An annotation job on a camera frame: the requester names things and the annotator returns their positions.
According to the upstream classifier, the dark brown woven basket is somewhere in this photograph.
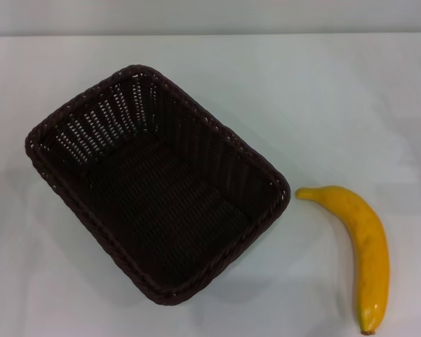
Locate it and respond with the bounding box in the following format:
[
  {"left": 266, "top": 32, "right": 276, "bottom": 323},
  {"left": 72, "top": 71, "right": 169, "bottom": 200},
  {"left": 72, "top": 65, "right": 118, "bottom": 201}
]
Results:
[{"left": 24, "top": 64, "right": 291, "bottom": 306}]

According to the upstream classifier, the yellow banana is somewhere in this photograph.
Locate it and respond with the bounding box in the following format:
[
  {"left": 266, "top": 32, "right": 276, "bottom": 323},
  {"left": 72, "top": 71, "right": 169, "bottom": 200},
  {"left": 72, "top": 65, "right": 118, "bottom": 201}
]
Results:
[{"left": 295, "top": 185, "right": 391, "bottom": 336}]

